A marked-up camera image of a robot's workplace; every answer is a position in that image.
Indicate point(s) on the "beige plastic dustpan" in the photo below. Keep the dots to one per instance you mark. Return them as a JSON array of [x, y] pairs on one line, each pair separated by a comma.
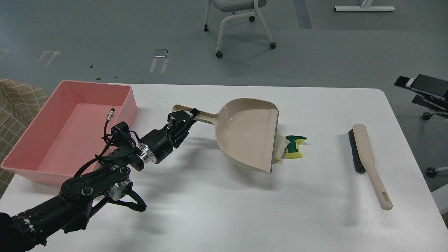
[[245, 130]]

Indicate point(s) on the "black rolling chair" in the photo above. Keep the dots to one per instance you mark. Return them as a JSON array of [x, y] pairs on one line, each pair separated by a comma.
[[430, 93]]

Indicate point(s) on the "silver floor plate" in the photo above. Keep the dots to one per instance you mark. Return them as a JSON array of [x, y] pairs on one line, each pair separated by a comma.
[[160, 53]]

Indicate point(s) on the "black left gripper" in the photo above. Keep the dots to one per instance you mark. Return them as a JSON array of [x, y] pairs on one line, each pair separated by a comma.
[[179, 124]]

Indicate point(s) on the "yellow green sponge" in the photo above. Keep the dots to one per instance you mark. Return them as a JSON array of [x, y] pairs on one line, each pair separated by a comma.
[[292, 151]]

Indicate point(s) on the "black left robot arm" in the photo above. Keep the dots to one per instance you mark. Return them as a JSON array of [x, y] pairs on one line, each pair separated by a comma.
[[102, 180]]

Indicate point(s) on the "pink plastic bin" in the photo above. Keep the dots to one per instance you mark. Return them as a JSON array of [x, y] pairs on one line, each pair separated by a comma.
[[68, 131]]

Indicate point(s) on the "beige hand brush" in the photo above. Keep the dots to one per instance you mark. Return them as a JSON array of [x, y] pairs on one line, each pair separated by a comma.
[[364, 163]]

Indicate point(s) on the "beige checkered cloth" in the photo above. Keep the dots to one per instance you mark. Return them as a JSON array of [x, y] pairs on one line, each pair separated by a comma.
[[19, 104]]

